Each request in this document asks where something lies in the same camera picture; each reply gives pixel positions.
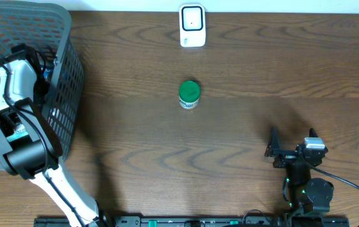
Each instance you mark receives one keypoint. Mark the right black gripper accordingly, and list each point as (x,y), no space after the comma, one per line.
(285,157)

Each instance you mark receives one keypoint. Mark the green lid jar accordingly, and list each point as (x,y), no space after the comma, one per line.
(189,94)

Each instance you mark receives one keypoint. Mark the blue Oreo cookie pack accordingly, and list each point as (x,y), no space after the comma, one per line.
(47,74)

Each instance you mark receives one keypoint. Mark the mint green wipes pack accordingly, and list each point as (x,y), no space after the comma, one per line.
(19,132)

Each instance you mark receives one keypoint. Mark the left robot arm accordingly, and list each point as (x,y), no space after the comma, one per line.
(29,147)

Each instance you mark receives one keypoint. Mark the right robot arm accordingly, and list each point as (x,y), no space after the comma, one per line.
(309,198)

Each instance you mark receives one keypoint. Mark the grey plastic mesh basket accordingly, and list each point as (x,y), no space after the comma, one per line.
(47,27)

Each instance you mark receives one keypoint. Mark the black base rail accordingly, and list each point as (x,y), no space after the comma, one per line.
(135,221)

